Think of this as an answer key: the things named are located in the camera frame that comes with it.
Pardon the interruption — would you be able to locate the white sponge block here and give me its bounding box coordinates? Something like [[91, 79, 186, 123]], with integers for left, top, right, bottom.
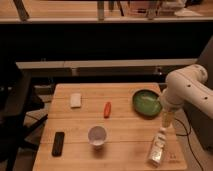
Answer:
[[70, 93, 81, 108]]

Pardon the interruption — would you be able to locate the red orange pepper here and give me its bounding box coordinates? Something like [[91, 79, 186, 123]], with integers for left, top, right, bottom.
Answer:
[[104, 102, 111, 118]]

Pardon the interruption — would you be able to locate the green bowl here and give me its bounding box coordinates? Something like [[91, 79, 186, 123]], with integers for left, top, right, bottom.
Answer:
[[132, 89, 162, 118]]

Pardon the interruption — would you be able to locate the black cable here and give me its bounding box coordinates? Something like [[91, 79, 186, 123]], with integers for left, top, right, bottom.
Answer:
[[173, 117, 204, 171]]

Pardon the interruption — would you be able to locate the black remote control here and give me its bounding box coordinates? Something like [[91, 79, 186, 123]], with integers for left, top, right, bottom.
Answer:
[[52, 132, 65, 157]]

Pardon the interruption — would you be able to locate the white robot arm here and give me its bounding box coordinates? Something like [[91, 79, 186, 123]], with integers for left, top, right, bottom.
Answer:
[[159, 64, 213, 128]]

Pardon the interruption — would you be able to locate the clear plastic bottle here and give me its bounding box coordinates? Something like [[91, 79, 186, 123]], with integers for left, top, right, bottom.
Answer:
[[148, 127, 166, 167]]

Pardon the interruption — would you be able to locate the white paper cup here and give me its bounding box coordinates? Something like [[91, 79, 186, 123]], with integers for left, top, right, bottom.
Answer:
[[88, 126, 107, 148]]

